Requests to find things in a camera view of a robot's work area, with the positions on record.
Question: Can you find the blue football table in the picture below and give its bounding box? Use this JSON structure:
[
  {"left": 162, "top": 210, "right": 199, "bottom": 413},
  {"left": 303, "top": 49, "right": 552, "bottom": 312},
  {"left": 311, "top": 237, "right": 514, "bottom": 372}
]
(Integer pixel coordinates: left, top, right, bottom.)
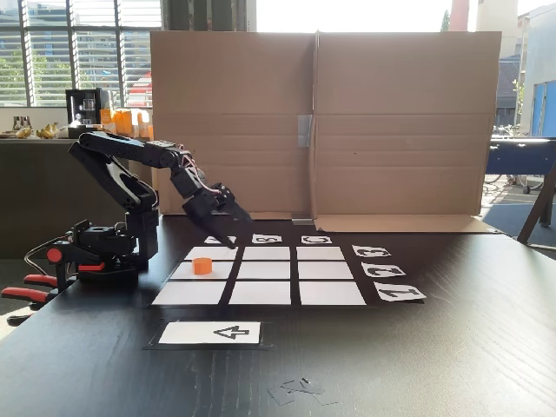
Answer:
[{"left": 484, "top": 136, "right": 556, "bottom": 195}]

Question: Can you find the brown cardboard screen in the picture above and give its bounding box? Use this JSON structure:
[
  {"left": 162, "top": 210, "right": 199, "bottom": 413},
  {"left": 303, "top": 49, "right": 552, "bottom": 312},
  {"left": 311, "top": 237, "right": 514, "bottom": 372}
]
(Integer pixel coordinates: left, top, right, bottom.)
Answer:
[{"left": 149, "top": 29, "right": 503, "bottom": 235}]

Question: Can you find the dark counter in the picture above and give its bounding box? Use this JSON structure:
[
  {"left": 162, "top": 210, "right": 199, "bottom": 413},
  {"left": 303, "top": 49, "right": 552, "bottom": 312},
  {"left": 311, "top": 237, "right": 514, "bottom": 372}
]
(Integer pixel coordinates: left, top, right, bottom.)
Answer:
[{"left": 0, "top": 137, "right": 153, "bottom": 260}]

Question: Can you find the paper label number 3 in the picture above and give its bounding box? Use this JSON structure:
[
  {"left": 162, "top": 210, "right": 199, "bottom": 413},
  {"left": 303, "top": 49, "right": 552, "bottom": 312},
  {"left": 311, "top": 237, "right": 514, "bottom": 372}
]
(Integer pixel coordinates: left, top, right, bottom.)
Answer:
[{"left": 351, "top": 245, "right": 392, "bottom": 258}]

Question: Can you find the white nine-square grid sheet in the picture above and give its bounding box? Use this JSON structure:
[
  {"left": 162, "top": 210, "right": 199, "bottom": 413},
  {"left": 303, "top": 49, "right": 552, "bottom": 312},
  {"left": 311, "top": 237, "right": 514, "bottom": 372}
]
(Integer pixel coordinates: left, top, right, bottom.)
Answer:
[{"left": 149, "top": 245, "right": 370, "bottom": 308}]

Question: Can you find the red and black clamp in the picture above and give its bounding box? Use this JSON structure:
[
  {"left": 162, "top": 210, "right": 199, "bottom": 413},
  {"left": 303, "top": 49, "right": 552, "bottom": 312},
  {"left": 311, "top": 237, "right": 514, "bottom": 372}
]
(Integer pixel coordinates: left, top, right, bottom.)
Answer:
[
  {"left": 0, "top": 286, "right": 60, "bottom": 327},
  {"left": 23, "top": 247, "right": 105, "bottom": 290}
]

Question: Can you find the white arrow paper sheet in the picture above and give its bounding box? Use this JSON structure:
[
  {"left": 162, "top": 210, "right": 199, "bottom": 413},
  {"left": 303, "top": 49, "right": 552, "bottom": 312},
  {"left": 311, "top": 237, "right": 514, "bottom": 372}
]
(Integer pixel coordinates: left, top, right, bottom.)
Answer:
[{"left": 158, "top": 321, "right": 261, "bottom": 345}]

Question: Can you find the paper label number 1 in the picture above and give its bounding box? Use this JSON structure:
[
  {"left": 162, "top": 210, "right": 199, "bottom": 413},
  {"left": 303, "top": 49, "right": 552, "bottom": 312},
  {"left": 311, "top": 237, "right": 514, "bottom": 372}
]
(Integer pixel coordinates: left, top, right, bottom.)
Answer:
[{"left": 373, "top": 284, "right": 427, "bottom": 302}]

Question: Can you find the black coffee machine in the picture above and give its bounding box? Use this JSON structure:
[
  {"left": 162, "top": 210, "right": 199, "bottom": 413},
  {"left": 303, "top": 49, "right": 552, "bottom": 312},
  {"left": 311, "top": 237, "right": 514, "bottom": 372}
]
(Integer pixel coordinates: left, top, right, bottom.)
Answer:
[{"left": 64, "top": 88, "right": 115, "bottom": 139}]

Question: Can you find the dark wooden stand leg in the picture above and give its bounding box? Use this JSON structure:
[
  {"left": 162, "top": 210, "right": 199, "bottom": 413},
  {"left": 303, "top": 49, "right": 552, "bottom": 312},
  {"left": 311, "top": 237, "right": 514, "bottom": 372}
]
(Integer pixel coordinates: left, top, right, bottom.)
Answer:
[{"left": 516, "top": 161, "right": 556, "bottom": 245}]

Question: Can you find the paper label number 2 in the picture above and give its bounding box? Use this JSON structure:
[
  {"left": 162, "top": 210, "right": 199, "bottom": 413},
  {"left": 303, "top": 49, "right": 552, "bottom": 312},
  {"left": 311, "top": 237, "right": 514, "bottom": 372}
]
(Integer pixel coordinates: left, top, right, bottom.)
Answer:
[{"left": 361, "top": 261, "right": 407, "bottom": 278}]

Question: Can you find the grey cable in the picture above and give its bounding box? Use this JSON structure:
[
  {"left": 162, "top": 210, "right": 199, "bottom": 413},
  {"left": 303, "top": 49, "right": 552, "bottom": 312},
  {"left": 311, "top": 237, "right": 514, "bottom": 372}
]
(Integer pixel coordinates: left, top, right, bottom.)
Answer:
[{"left": 23, "top": 234, "right": 75, "bottom": 273}]

